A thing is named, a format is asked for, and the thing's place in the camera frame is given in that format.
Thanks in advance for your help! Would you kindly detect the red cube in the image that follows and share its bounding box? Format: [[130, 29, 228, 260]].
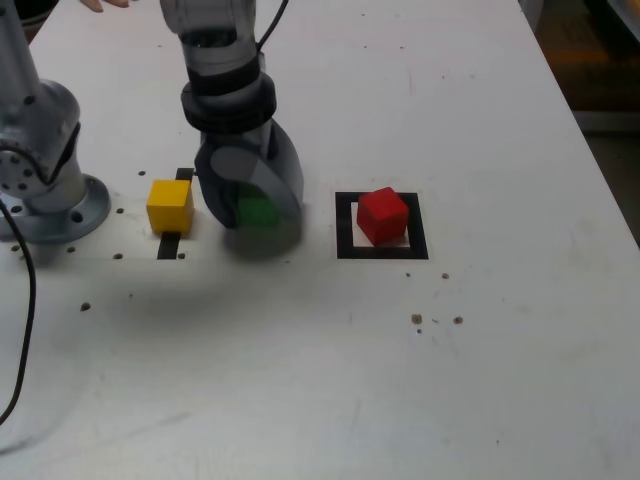
[[355, 186, 410, 246]]

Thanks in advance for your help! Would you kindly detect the person's hand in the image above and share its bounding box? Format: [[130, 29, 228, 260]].
[[79, 0, 131, 13]]

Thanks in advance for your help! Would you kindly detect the black tape strip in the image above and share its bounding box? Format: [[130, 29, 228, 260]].
[[156, 167, 196, 261]]

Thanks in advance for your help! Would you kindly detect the black tape square outline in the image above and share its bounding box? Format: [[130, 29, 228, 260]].
[[335, 191, 430, 261]]

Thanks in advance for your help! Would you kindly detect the yellow cube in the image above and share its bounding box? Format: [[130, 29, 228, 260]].
[[146, 178, 195, 236]]

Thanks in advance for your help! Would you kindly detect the brown wooden furniture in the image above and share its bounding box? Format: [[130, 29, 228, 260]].
[[537, 0, 640, 112]]

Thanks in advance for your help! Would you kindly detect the green cube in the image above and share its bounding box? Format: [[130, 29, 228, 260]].
[[234, 182, 281, 231]]

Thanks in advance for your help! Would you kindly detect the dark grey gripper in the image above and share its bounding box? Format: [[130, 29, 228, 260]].
[[194, 119, 305, 230]]

